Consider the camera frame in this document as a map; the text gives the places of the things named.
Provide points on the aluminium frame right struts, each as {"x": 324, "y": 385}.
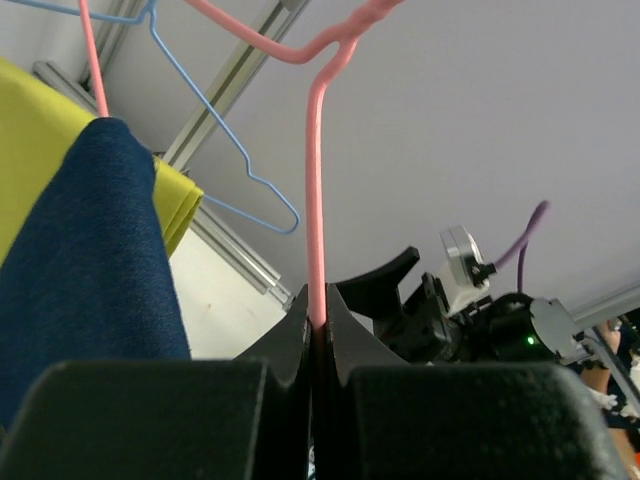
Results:
{"x": 222, "y": 94}

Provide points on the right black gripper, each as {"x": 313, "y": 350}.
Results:
{"x": 420, "y": 333}

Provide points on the olive yellow trousers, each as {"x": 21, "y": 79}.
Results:
{"x": 38, "y": 126}

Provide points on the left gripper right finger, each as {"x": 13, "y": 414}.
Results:
{"x": 393, "y": 420}

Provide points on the navy blue trousers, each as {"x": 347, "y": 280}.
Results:
{"x": 88, "y": 275}

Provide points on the pink hanger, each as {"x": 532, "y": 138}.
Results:
{"x": 347, "y": 34}

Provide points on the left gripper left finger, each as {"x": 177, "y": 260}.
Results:
{"x": 92, "y": 392}

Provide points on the rightmost light blue hanger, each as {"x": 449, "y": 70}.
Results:
{"x": 149, "y": 14}

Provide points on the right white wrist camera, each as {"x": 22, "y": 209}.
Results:
{"x": 456, "y": 276}

